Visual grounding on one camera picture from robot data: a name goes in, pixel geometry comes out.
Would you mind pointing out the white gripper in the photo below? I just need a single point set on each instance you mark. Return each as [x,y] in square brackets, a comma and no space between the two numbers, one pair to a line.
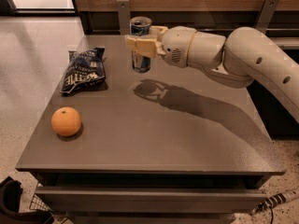
[176,46]

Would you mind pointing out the blue silver redbull can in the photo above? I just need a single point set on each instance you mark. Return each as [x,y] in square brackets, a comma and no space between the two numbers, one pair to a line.
[140,26]

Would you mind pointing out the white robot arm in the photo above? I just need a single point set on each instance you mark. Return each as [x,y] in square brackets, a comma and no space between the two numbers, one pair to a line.
[235,61]

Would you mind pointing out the blue chip bag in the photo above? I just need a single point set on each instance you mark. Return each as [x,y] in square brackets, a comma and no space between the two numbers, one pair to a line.
[85,70]

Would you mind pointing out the grey drawer cabinet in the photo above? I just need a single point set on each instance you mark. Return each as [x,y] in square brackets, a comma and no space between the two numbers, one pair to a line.
[166,147]

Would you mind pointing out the orange fruit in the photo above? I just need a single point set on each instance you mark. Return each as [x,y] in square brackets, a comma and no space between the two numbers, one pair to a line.
[66,121]

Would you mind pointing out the dark brown curved object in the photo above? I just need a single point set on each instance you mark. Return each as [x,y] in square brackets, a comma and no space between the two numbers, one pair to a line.
[10,199]

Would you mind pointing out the left metal bracket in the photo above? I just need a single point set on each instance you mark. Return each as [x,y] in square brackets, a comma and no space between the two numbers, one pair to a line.
[124,16]

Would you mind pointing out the metal bracket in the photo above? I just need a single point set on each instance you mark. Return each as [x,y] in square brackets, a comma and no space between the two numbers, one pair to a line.
[265,15]
[124,16]

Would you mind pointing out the right metal bracket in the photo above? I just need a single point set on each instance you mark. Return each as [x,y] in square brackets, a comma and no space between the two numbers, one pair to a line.
[265,15]

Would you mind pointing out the wire basket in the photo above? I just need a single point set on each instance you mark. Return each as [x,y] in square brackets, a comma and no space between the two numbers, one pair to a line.
[37,204]

